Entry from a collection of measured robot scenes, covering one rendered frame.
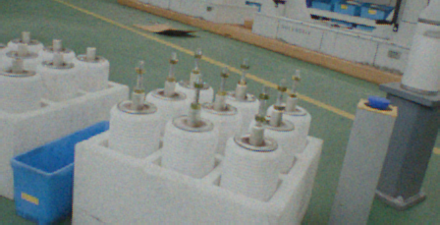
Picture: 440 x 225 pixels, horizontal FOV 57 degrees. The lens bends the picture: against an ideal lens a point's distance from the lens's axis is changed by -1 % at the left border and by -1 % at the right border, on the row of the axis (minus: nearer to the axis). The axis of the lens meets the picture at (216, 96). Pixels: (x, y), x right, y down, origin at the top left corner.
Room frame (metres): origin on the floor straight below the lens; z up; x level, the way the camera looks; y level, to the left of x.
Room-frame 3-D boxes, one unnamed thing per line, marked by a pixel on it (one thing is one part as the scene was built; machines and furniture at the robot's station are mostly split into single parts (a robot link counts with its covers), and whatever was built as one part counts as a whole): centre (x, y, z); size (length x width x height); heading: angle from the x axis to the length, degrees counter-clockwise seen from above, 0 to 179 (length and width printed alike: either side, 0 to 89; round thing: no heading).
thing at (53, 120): (1.00, 0.50, 0.09); 0.39 x 0.39 x 0.18; 68
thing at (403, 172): (1.05, -0.52, 0.15); 0.15 x 0.15 x 0.30; 41
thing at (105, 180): (0.80, -0.01, 0.09); 0.39 x 0.39 x 0.18; 68
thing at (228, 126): (0.80, -0.01, 0.16); 0.10 x 0.10 x 0.18
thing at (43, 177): (0.82, 0.27, 0.06); 0.30 x 0.11 x 0.12; 159
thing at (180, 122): (0.69, 0.03, 0.25); 0.08 x 0.08 x 0.01
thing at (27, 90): (0.84, 0.43, 0.16); 0.10 x 0.10 x 0.18
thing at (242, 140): (0.64, -0.08, 0.25); 0.08 x 0.08 x 0.01
